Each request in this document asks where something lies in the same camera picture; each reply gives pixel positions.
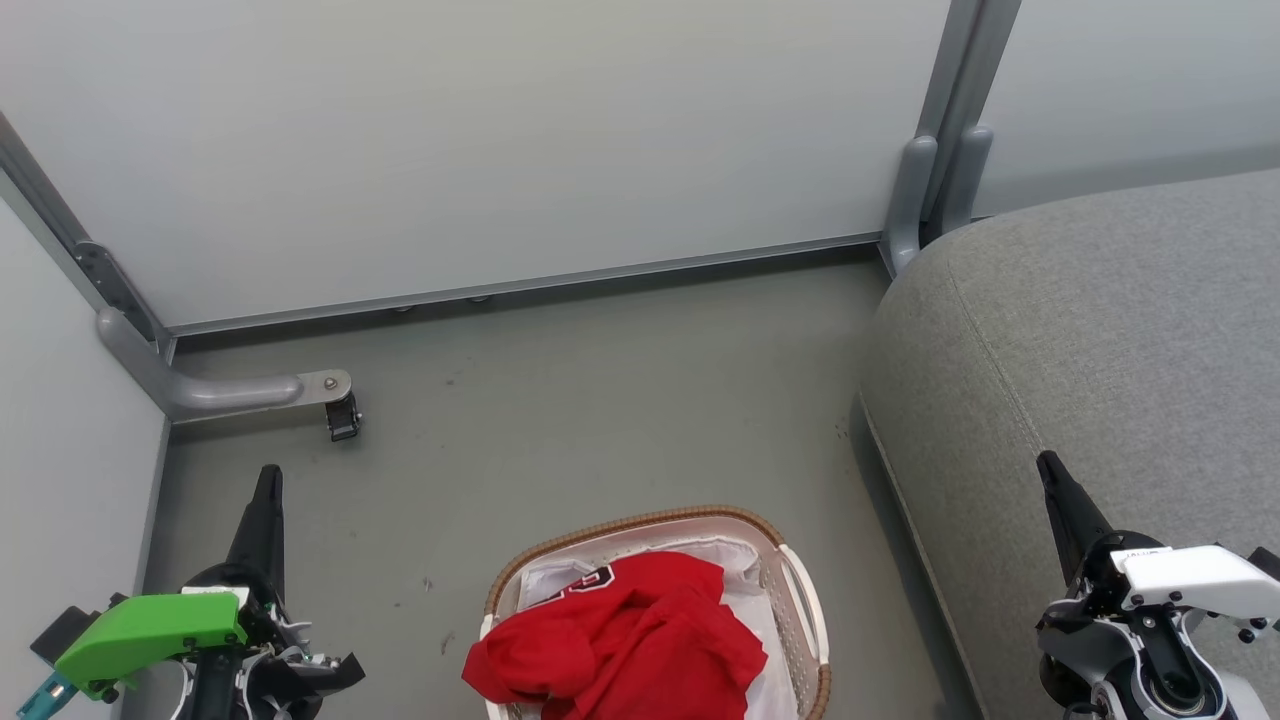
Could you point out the grey partition bottom rail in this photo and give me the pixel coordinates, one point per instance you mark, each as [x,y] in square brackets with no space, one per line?
[500,283]

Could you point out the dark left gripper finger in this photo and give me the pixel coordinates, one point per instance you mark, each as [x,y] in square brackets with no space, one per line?
[262,530]

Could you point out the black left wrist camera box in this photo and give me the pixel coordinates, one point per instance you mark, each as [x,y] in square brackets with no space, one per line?
[60,630]

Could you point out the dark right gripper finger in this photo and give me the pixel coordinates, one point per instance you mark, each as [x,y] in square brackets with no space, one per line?
[1072,515]

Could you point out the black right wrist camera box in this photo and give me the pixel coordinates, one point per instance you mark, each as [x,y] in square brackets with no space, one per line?
[1266,562]

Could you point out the grey curved partition foot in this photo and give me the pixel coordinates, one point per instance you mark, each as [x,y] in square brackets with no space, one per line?
[200,392]

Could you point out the white laundry basket brown rim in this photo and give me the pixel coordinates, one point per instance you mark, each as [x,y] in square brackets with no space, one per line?
[790,600]

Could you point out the dark perforated metal bracket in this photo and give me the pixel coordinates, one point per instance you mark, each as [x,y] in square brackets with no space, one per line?
[115,285]

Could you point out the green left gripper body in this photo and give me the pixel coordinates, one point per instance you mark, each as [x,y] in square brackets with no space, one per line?
[150,630]

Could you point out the grey fabric sofa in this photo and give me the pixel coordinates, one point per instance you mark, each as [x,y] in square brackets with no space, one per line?
[1100,330]

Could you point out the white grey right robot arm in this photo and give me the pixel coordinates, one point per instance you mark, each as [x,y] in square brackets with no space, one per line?
[1150,670]

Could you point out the red and white shirt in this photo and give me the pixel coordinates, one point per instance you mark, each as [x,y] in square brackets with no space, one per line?
[620,640]

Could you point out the grey partition corner post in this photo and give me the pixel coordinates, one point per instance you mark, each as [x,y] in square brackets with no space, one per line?
[40,195]

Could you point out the grey partition post with feet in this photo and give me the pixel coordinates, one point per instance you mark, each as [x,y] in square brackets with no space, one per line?
[912,200]

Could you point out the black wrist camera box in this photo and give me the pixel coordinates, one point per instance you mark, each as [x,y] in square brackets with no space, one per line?
[1266,562]
[60,630]

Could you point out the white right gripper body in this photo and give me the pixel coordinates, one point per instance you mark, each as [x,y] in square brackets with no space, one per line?
[1190,580]

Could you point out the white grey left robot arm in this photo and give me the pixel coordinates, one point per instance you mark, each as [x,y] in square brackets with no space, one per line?
[225,697]

